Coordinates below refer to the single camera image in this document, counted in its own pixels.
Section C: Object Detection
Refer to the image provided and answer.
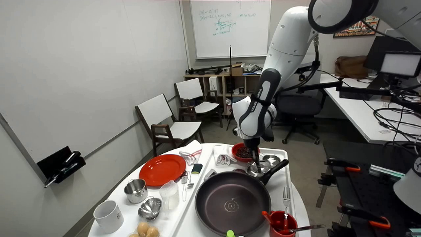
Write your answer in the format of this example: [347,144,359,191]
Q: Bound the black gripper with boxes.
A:
[246,138,260,163]

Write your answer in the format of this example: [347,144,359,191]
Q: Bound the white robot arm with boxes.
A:
[232,0,421,162]

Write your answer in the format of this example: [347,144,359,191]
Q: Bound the small silver pot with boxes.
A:
[263,155,280,167]
[246,163,268,178]

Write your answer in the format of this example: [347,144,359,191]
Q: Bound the red bowl of coffee beans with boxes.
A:
[231,142,257,162]

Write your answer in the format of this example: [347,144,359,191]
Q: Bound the black office chair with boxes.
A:
[274,90,326,145]

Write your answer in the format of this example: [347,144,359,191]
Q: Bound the silver fork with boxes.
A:
[282,186,290,229]

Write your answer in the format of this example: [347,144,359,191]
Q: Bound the black frying pan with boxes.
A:
[194,159,288,234]

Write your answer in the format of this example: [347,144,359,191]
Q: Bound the green sponge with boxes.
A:
[192,163,202,174]

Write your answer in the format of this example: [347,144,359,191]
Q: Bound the small white bottle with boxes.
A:
[181,175,189,184]

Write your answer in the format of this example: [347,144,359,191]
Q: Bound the white folding chair far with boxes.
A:
[174,78,222,121]

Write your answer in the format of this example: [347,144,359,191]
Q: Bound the white folding chair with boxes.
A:
[135,94,203,154]
[174,78,222,121]

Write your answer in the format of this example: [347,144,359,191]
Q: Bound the red mug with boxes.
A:
[261,211,297,237]

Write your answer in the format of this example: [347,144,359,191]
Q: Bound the red plate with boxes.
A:
[139,154,186,187]

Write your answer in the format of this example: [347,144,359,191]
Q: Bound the clear plastic cup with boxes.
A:
[159,182,178,212]

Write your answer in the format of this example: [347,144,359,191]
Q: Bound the white folding chair near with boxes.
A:
[135,94,203,154]

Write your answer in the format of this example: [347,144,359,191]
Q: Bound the whiteboard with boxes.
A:
[190,0,271,59]

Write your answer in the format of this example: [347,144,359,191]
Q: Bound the silver bowl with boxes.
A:
[138,198,161,220]

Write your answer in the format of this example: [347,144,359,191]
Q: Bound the silver cup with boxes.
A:
[123,179,147,204]

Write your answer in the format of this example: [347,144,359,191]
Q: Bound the white desk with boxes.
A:
[324,87,421,144]

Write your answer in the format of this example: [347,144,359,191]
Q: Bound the bread rolls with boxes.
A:
[128,223,160,237]

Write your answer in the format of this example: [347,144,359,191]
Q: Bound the white mug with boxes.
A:
[92,200,123,236]

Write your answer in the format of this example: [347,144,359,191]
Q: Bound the black wall holder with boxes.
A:
[38,146,85,187]

